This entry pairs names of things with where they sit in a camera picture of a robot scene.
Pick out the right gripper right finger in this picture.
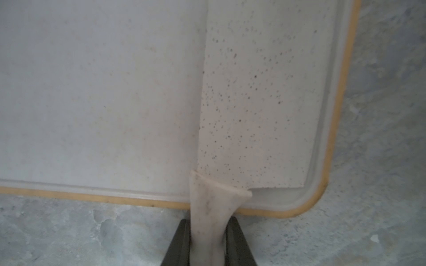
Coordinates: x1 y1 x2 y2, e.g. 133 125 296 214
225 217 257 266

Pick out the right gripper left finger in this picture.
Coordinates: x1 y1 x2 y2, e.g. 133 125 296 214
161 219 191 266

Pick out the white cutting board tan rim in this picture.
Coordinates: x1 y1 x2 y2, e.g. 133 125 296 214
1 1 361 218

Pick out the white speckled cleaver knife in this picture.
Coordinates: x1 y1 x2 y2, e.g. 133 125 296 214
190 1 339 266

